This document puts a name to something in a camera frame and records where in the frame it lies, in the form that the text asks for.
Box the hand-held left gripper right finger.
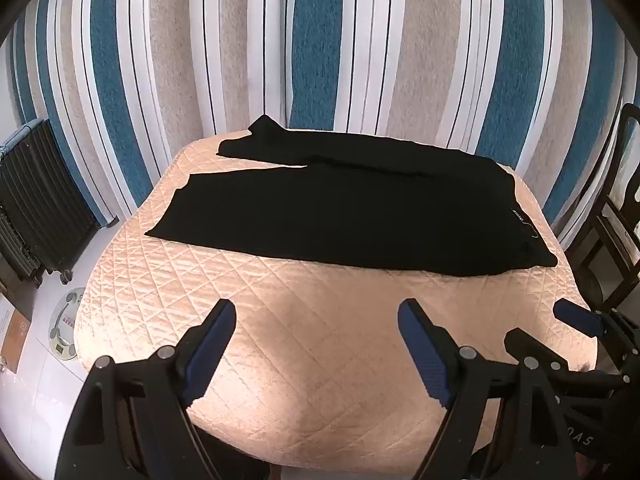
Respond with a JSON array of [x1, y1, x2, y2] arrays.
[[397, 298, 571, 480]]

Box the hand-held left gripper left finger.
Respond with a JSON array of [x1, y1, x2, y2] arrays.
[[57, 299, 237, 480]]

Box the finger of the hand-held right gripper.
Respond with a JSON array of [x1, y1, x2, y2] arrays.
[[504, 328, 626, 401], [554, 299, 640, 386]]

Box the black pants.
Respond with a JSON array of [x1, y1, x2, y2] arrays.
[[144, 114, 559, 278]]

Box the dark wooden chair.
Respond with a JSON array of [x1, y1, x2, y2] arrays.
[[567, 102, 640, 311]]

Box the peach quilted blanket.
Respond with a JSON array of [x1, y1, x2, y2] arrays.
[[74, 132, 601, 466]]

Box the round glass bathroom scale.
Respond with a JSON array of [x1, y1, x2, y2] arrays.
[[47, 286, 87, 363]]

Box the brown cardboard box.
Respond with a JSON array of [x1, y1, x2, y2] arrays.
[[0, 305, 33, 373]]

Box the black ribbed suitcase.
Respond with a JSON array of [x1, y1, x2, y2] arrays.
[[0, 117, 101, 288]]

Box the blue grey striped curtain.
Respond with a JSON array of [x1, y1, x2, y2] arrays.
[[10, 0, 636, 251]]

